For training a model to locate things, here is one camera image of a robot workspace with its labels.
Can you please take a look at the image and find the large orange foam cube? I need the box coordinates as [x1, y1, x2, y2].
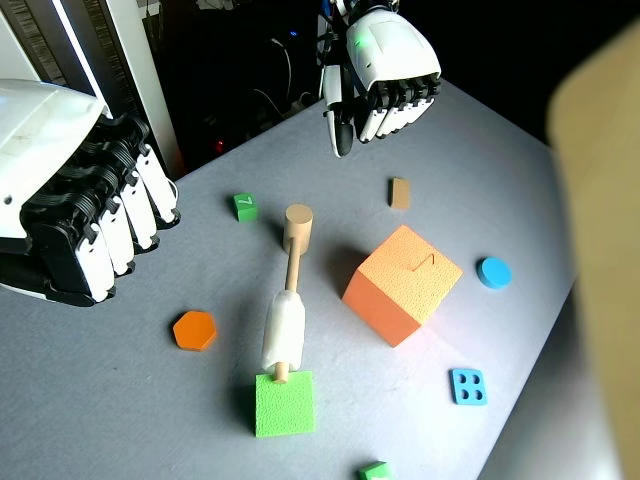
[341, 224, 465, 348]

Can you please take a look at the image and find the white cable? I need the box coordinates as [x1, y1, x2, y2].
[252, 37, 301, 119]

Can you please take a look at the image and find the grey table cloth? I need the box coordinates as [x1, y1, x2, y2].
[0, 77, 601, 480]

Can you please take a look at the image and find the tan wooden rectangular block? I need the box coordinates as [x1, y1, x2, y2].
[387, 177, 412, 210]

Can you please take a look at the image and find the small green printed cube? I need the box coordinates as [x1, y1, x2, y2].
[231, 192, 260, 222]

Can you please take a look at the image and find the green flat block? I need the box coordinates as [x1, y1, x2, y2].
[356, 460, 395, 480]

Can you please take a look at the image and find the blue round disc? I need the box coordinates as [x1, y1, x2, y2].
[475, 256, 513, 290]

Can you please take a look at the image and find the green foam cube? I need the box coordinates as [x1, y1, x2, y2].
[253, 369, 318, 440]

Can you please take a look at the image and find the tan blurred board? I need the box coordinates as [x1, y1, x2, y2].
[547, 14, 640, 480]

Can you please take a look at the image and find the blue square four-hole block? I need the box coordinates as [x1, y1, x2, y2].
[448, 368, 489, 406]

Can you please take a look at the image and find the orange hexagon block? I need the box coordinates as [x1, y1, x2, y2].
[172, 310, 219, 353]

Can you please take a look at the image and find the wooden mallet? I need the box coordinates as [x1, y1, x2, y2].
[261, 203, 315, 385]

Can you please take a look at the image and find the white frame post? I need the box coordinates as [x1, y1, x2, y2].
[0, 0, 186, 181]

